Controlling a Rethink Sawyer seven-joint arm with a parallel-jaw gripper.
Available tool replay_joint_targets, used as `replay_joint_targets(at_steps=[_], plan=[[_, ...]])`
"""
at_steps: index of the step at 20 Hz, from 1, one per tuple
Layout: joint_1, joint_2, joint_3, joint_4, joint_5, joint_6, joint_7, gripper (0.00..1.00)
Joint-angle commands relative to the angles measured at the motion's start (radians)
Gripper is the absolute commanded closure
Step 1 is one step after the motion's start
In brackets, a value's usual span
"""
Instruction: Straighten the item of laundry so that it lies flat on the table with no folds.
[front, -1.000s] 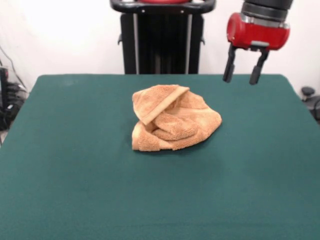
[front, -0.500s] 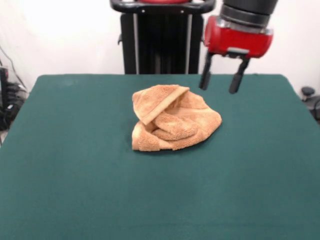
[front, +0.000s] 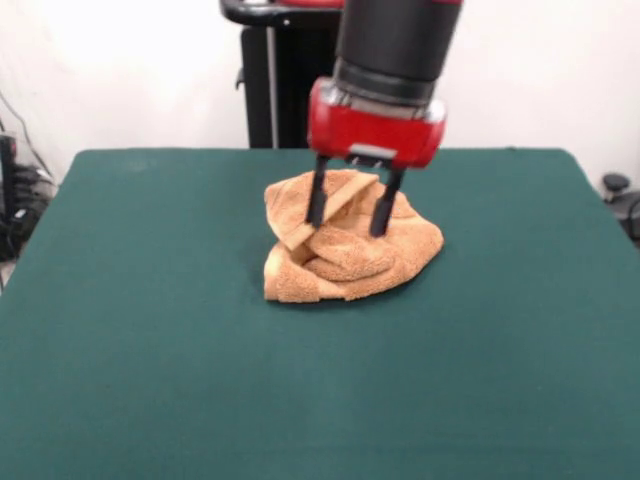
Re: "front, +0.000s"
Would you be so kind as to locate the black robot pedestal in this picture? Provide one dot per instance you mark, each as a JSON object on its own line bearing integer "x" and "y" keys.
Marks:
{"x": 290, "y": 100}

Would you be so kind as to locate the orange terry towel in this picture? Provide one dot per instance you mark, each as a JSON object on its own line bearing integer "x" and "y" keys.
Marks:
{"x": 350, "y": 265}

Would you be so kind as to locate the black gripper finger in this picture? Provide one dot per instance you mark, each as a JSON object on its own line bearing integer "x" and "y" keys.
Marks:
{"x": 386, "y": 205}
{"x": 318, "y": 195}

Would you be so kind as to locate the dark green table cloth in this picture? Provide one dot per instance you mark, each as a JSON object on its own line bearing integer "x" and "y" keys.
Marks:
{"x": 200, "y": 375}

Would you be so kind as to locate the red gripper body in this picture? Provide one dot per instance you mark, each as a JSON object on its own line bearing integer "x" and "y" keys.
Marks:
{"x": 375, "y": 132}

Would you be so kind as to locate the red robot base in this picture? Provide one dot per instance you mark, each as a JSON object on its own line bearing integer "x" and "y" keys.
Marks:
{"x": 310, "y": 2}

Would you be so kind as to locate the black electronics box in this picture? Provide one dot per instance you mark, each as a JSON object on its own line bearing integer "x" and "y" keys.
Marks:
{"x": 9, "y": 200}

